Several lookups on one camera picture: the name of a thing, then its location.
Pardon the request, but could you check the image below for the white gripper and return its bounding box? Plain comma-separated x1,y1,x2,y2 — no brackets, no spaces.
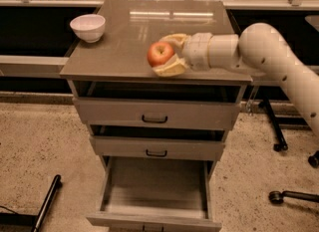
153,33,212,77

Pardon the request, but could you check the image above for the red apple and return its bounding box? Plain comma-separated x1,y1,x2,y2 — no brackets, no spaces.
147,42,174,67

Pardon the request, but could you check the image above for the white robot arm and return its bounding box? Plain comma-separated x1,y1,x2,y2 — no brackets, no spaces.
147,23,319,134

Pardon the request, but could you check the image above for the grey top drawer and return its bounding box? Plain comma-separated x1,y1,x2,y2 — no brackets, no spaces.
74,82,241,130

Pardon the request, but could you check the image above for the grey drawer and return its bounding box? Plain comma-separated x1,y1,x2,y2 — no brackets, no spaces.
87,157,221,232
90,125,225,160
74,82,241,130

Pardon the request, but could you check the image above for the grey drawer cabinet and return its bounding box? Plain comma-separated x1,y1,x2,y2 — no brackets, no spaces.
59,0,254,232

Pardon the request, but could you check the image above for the grey middle drawer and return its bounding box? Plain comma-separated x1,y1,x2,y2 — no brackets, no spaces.
90,125,225,160

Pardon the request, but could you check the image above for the grey bottom drawer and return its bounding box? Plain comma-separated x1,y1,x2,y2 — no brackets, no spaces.
87,157,221,232

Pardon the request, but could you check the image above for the white ceramic bowl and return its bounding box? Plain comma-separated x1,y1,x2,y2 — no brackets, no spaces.
70,14,106,43

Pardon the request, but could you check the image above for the black stand leg right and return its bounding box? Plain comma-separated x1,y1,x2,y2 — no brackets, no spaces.
259,97,288,152

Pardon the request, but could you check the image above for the black stand leg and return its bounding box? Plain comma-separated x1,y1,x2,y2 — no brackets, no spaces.
31,174,62,232
259,97,288,152

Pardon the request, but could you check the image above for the black caster wheel far right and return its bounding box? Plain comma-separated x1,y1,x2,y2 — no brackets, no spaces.
308,151,319,168

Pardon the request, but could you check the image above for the black stand leg left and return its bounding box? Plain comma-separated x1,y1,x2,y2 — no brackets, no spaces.
31,174,62,232

